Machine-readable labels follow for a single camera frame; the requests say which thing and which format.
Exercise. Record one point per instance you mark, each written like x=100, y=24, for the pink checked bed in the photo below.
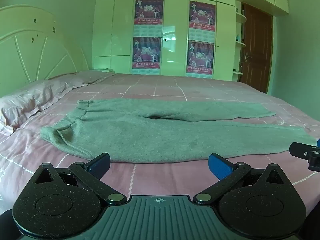
x=160, y=87

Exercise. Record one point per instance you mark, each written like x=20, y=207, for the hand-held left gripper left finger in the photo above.
x=100, y=163

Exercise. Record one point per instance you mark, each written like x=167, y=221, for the rounded corner shelf unit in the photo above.
x=240, y=43

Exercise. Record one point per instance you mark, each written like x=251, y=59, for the white arched headboard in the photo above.
x=27, y=50

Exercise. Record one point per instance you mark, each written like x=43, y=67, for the pink pillow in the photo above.
x=37, y=97

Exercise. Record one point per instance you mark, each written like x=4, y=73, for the white glossy wardrobe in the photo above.
x=175, y=17

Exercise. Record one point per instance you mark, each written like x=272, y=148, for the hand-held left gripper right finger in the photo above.
x=218, y=165

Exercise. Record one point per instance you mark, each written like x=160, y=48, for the wall calendar poster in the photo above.
x=147, y=53
x=200, y=58
x=202, y=16
x=149, y=11

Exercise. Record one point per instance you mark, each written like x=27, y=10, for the grey knit pants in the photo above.
x=155, y=135

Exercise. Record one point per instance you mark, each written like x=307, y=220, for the brown wooden door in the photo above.
x=257, y=50

